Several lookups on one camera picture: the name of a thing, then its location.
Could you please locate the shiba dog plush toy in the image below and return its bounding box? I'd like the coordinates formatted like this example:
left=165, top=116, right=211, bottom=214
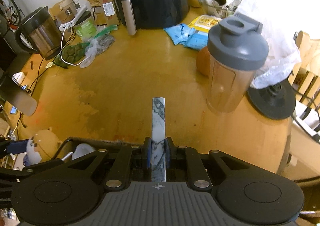
left=23, top=127, right=62, bottom=166

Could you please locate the marble pattern bar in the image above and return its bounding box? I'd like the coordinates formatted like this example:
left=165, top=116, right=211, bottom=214
left=151, top=97, right=166, bottom=182

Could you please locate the open cardboard box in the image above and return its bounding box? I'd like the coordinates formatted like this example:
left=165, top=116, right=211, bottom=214
left=52, top=137, right=143, bottom=159

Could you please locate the black gradient tumbler bottle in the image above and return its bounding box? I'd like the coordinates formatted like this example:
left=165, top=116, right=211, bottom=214
left=1, top=69, right=37, bottom=116

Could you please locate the brown round fruit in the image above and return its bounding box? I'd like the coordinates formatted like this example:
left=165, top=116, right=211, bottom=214
left=196, top=46, right=210, bottom=77

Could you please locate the black kettle base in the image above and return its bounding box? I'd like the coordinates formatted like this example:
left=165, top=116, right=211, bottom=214
left=247, top=79, right=296, bottom=120

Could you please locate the bag of green discs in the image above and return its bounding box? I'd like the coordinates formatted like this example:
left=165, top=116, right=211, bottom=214
left=53, top=43, right=89, bottom=69

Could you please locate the steel electric kettle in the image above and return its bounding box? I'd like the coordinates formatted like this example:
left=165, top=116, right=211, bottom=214
left=15, top=7, right=65, bottom=60

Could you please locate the clear plastic bag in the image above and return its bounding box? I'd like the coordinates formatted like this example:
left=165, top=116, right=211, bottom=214
left=80, top=25, right=118, bottom=69

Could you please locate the grey lid shaker bottle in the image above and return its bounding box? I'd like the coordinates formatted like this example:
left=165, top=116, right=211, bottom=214
left=207, top=13, right=269, bottom=113

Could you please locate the light blue wipes pack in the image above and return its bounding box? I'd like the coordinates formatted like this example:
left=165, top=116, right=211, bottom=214
left=163, top=24, right=196, bottom=45

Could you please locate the yellow wipes pack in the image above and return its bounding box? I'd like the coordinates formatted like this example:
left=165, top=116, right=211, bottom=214
left=188, top=15, right=221, bottom=33

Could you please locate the green lidded jar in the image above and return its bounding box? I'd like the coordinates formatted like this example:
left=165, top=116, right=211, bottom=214
left=73, top=11, right=97, bottom=41

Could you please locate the wooden chair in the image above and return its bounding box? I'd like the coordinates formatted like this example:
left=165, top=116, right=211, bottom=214
left=289, top=31, right=319, bottom=111

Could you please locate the black cable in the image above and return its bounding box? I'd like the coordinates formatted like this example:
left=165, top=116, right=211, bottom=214
left=15, top=26, right=75, bottom=129

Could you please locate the kettle base power cord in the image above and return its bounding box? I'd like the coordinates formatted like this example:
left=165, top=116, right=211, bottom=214
left=287, top=76, right=320, bottom=144

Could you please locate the white charging cable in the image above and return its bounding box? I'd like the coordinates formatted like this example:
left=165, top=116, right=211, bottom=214
left=60, top=27, right=89, bottom=67

